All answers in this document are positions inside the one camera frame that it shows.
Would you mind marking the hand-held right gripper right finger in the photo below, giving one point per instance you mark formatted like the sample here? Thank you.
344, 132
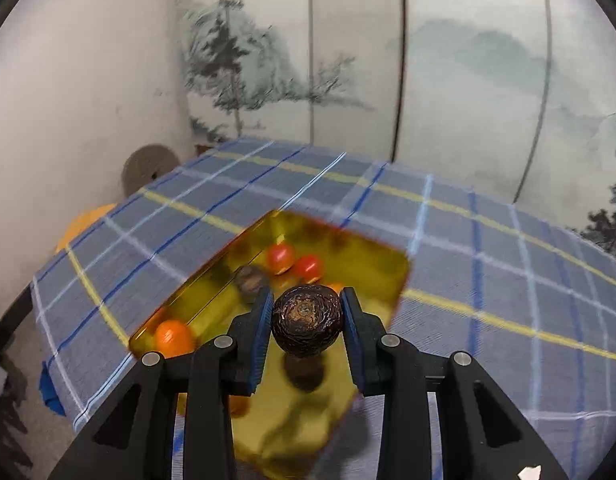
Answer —
354, 340

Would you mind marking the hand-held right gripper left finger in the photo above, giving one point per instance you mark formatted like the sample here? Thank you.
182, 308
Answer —
260, 330

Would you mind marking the gold and red tin box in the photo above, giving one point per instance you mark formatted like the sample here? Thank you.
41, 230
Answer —
360, 270

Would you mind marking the red cherry tomato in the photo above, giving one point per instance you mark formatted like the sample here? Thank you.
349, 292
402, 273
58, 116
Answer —
308, 266
280, 257

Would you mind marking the large mandarin orange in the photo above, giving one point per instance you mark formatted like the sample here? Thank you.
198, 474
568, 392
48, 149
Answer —
174, 336

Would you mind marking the blue plaid tablecloth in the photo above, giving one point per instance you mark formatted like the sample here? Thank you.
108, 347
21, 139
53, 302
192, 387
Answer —
487, 260

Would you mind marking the orange stool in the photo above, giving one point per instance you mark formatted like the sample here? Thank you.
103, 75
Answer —
85, 222

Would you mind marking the blue cloth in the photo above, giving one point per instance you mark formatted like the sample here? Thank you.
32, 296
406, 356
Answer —
50, 390

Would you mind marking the landscape painted folding screen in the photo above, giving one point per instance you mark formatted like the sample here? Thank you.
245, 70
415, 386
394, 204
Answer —
462, 60

